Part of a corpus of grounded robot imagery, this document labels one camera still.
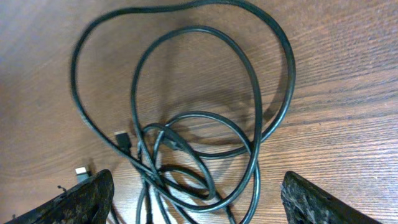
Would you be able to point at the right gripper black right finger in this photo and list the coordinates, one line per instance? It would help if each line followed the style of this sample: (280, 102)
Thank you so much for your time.
(304, 202)

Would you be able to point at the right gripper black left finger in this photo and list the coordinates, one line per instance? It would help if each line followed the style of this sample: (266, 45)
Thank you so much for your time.
(88, 202)

